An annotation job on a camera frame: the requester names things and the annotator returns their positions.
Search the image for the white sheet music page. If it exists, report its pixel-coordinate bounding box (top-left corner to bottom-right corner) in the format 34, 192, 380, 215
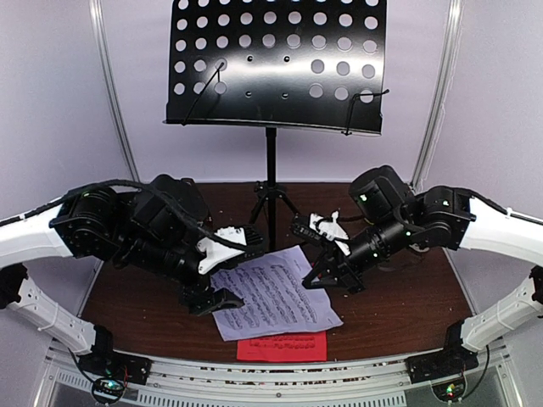
211, 246, 343, 342

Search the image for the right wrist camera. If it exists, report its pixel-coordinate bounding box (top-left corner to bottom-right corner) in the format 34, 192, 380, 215
290, 210, 350, 255

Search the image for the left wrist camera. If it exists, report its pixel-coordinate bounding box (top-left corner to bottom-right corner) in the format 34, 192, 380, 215
197, 224, 265, 275

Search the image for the aluminium front rail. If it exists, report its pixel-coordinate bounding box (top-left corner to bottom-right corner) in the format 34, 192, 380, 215
36, 334, 523, 407

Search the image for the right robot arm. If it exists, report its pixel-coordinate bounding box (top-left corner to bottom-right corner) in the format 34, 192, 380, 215
292, 165, 542, 375

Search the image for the red paper sheet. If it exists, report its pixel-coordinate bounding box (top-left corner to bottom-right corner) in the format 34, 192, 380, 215
237, 332, 327, 363

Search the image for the black music stand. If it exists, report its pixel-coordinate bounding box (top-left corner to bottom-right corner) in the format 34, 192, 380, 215
165, 0, 387, 243

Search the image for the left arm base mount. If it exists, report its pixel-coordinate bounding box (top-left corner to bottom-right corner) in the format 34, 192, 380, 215
74, 352, 152, 405

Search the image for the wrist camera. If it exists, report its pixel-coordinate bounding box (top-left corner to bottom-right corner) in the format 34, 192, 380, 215
290, 210, 350, 255
197, 224, 265, 275

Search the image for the right aluminium corner post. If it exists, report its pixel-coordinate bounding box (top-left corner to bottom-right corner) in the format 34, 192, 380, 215
411, 0, 465, 192

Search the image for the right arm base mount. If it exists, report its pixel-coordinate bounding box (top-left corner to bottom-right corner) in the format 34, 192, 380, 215
406, 351, 479, 404

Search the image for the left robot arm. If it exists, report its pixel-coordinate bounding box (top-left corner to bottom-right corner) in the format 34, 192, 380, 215
1, 175, 265, 376

